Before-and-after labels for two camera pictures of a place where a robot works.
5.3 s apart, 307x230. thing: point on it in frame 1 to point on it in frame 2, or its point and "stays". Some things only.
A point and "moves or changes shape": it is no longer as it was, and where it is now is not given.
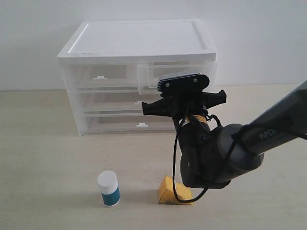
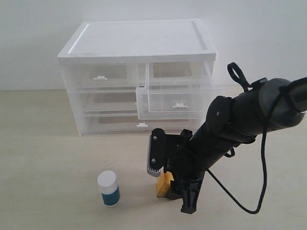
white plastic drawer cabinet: x=112 y=66 stays
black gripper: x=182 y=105 to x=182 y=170
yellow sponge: x=167 y=195 moves or changes shape
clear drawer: x=149 y=74 moves or changes shape
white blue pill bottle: x=110 y=189 stays
